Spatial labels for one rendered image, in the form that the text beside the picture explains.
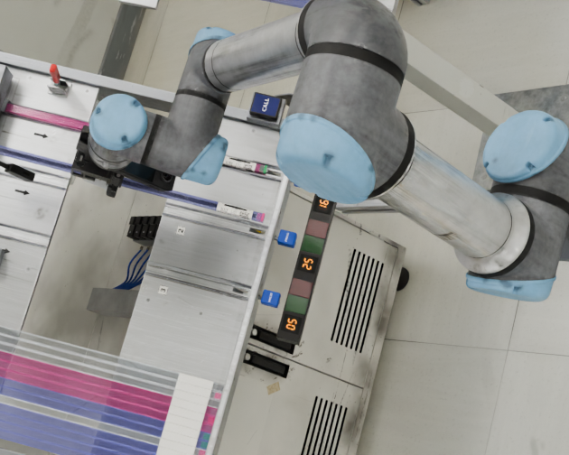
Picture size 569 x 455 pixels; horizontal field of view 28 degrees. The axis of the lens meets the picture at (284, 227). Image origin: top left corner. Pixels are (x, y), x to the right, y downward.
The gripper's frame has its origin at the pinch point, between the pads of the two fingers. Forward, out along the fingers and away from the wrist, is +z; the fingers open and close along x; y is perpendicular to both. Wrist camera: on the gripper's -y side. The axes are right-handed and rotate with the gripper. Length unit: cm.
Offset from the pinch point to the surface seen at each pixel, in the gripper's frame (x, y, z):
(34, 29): -88, 42, 190
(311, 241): -0.9, -35.2, 4.0
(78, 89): -17.8, 11.6, 15.6
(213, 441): 36.7, -27.8, 2.7
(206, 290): 12.2, -20.2, 7.0
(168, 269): 10.3, -13.0, 9.0
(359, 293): -6, -59, 59
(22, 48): -80, 44, 189
